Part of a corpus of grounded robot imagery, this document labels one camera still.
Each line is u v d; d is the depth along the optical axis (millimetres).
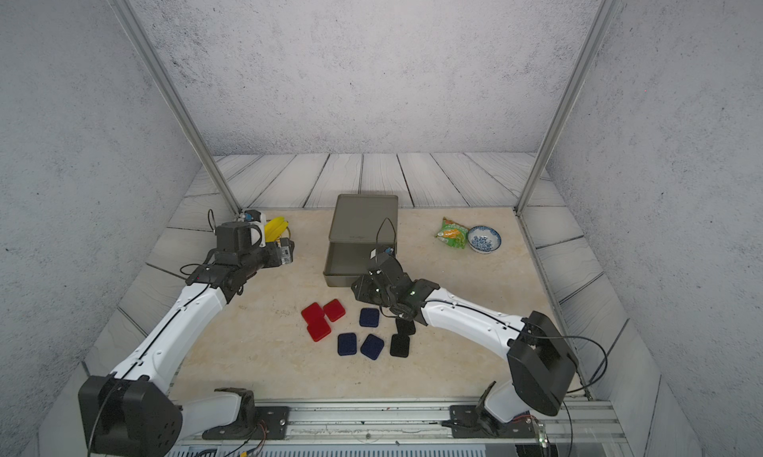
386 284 605
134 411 390
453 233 1070
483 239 1098
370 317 913
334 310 921
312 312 924
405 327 867
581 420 739
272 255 726
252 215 711
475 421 726
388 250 773
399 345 860
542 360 418
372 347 852
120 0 710
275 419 729
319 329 889
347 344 839
